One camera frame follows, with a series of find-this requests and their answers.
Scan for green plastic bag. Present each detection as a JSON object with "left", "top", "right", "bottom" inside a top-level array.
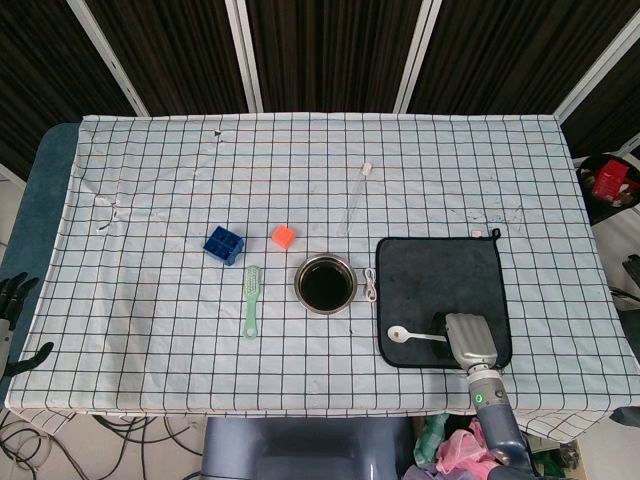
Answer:
[{"left": 413, "top": 413, "right": 451, "bottom": 464}]

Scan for red box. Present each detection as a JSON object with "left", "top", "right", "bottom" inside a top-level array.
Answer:
[{"left": 592, "top": 159, "right": 632, "bottom": 204}]

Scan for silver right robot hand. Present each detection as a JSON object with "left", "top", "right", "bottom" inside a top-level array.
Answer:
[{"left": 430, "top": 310, "right": 500, "bottom": 372}]

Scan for white partition post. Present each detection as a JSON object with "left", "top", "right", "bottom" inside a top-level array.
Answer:
[
  {"left": 393, "top": 0, "right": 444, "bottom": 114},
  {"left": 224, "top": 0, "right": 264, "bottom": 114},
  {"left": 552, "top": 22, "right": 640, "bottom": 124},
  {"left": 67, "top": 0, "right": 150, "bottom": 117}
]

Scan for white plastic spoon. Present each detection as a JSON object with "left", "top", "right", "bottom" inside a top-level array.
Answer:
[{"left": 387, "top": 324, "right": 449, "bottom": 345}]

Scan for pink plastic bag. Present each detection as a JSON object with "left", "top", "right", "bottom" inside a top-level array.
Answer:
[{"left": 434, "top": 419, "right": 501, "bottom": 480}]

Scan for black floor cables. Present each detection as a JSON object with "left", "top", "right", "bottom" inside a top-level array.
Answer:
[{"left": 0, "top": 409, "right": 206, "bottom": 480}]

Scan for clear tube white cap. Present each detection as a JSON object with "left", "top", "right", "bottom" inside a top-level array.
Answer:
[{"left": 339, "top": 161, "right": 374, "bottom": 236}]

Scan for stainless steel bowl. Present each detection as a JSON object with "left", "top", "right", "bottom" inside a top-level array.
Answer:
[{"left": 293, "top": 253, "right": 357, "bottom": 316}]

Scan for grey-blue robot torso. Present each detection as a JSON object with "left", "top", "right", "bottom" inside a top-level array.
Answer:
[{"left": 199, "top": 417, "right": 416, "bottom": 480}]

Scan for white checkered tablecloth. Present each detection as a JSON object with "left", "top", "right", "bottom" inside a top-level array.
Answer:
[{"left": 4, "top": 113, "right": 636, "bottom": 441}]

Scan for black cloth mat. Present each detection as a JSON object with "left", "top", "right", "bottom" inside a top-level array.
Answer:
[{"left": 374, "top": 228, "right": 514, "bottom": 370}]

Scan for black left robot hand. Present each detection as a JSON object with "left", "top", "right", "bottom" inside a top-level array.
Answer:
[{"left": 0, "top": 272, "right": 55, "bottom": 379}]

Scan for orange cube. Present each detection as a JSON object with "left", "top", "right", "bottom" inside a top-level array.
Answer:
[{"left": 271, "top": 224, "right": 297, "bottom": 250}]

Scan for green handled brush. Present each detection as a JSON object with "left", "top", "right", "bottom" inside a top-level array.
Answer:
[{"left": 241, "top": 265, "right": 262, "bottom": 341}]

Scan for black bin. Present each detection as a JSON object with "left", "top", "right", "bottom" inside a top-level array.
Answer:
[{"left": 574, "top": 154, "right": 640, "bottom": 226}]

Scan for blue grid block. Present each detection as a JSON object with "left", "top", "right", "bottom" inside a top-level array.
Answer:
[{"left": 202, "top": 225, "right": 246, "bottom": 267}]

